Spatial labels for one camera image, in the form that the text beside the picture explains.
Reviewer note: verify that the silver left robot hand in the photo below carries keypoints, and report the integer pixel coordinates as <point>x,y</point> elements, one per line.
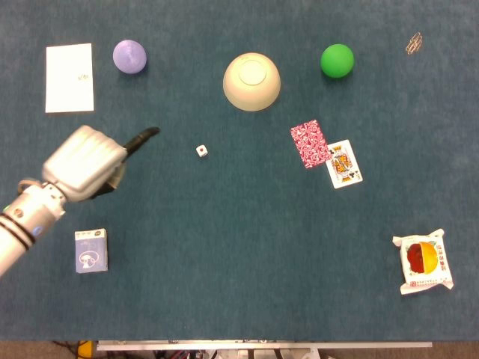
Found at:
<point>80,161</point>

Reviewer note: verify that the small white die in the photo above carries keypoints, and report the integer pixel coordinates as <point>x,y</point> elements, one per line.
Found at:
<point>201,151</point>

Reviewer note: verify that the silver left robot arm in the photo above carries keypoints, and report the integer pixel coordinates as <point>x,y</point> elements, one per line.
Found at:
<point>23,220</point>

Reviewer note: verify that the white paper card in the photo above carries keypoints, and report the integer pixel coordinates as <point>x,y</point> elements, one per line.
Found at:
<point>69,77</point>

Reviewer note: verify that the blue card box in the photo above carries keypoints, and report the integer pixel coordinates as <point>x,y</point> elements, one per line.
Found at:
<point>91,251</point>

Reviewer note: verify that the purple ball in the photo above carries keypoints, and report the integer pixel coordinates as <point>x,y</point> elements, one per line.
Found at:
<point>129,56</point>

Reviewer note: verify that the cream upturned bowl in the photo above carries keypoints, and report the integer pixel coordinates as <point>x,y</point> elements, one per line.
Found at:
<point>251,81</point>

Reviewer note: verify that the red patterned playing card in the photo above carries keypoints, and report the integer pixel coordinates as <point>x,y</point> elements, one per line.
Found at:
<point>310,143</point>

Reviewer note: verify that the king of clubs card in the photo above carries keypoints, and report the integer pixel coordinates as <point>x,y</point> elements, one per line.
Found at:
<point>344,166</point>

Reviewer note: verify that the green ball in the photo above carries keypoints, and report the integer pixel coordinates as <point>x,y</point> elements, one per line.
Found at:
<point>337,61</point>

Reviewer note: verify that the paper clips cluster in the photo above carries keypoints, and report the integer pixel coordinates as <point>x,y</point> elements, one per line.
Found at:
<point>414,43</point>

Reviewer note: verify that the white snack packet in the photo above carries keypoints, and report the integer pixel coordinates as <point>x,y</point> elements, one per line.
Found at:
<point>424,261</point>

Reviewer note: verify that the silver table edge rail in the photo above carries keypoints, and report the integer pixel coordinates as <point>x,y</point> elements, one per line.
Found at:
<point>262,345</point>

